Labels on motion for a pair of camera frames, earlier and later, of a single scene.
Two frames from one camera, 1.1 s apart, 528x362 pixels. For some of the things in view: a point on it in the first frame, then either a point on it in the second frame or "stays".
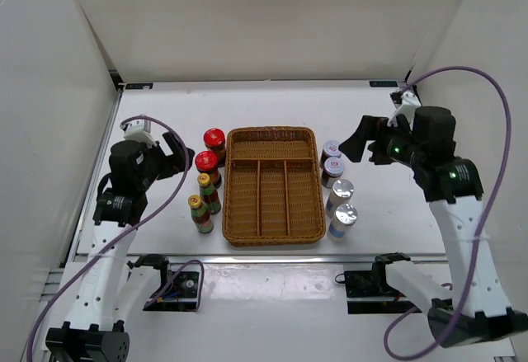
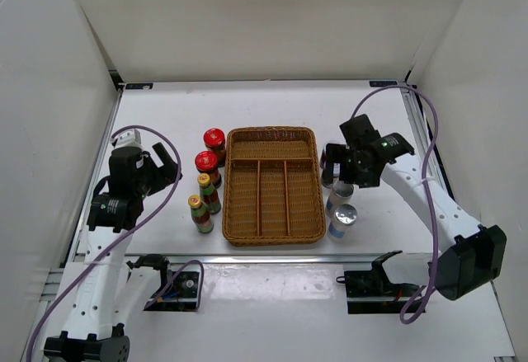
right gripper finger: [371, 128] to [342, 155]
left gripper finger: [176, 147] to [163, 156]
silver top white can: [341, 193] stays
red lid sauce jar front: [206, 162] stays
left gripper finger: [190, 156] to [171, 171]
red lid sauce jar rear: [214, 139] stays
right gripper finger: [354, 147] to [328, 179]
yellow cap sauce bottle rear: [209, 194] stays
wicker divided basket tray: [272, 190] stays
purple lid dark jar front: [333, 169] stays
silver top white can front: [340, 227] stays
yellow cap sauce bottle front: [200, 214] stays
